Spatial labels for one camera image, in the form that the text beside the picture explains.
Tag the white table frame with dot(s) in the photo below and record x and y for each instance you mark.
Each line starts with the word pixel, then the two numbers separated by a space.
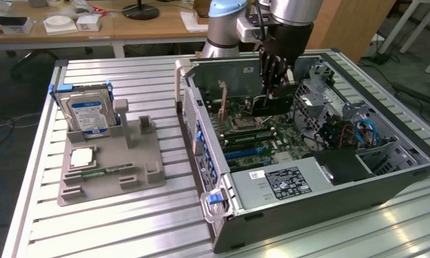
pixel 397 29

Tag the CPU socket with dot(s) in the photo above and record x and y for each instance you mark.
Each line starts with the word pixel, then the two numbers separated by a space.
pixel 241 123

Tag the green RAM stick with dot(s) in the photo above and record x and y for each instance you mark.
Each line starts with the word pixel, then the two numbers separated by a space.
pixel 100 172

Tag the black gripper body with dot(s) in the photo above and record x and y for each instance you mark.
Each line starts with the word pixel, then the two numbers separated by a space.
pixel 290 40

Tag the black chair base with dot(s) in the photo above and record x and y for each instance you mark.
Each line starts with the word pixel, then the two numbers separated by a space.
pixel 419 94

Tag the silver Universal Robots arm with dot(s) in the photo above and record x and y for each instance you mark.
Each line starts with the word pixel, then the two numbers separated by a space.
pixel 222 27

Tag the wooden desk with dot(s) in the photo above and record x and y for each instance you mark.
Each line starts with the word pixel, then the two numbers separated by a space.
pixel 146 27

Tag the metal disk bay cage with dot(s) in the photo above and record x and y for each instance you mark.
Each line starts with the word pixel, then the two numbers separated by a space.
pixel 315 113

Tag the black Nvidia graphics card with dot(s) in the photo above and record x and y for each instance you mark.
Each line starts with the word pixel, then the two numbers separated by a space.
pixel 271 107

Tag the blue expansion slot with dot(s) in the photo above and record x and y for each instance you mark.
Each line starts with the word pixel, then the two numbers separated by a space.
pixel 241 154

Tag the black round lamp base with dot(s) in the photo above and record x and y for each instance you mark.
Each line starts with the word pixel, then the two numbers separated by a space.
pixel 141 12

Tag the wooden cabinet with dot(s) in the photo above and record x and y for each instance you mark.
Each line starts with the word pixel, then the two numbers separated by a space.
pixel 343 27

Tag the white booklet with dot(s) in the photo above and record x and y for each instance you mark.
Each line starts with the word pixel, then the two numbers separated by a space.
pixel 193 22

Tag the green motherboard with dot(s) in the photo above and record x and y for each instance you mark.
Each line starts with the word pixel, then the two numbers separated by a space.
pixel 286 134

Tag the white round container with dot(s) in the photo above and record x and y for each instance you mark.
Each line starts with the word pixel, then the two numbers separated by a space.
pixel 58 24

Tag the white box with dark lid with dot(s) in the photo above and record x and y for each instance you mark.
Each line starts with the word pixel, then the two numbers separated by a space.
pixel 13 25

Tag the installed black RAM stick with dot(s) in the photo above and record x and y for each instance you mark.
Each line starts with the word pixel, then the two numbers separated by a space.
pixel 249 133
pixel 249 140

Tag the hard disk with blue caddy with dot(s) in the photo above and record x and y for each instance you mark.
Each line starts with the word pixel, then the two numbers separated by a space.
pixel 88 115

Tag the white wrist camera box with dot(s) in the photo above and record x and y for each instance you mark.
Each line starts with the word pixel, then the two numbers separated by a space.
pixel 245 29

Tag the small white box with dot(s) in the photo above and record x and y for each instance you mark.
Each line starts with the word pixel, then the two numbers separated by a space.
pixel 88 22

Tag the blue case release latch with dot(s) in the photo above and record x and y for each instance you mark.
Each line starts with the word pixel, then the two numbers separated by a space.
pixel 214 199

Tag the silver CPU chip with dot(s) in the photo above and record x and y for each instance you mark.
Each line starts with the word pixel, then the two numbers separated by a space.
pixel 81 157

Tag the grey power supply unit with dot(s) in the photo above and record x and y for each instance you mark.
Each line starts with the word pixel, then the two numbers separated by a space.
pixel 250 193

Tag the grey plastic parts rack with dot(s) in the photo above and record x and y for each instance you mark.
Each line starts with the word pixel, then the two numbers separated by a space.
pixel 104 188

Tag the open black PC case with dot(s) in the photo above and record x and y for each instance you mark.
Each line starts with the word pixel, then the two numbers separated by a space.
pixel 307 220

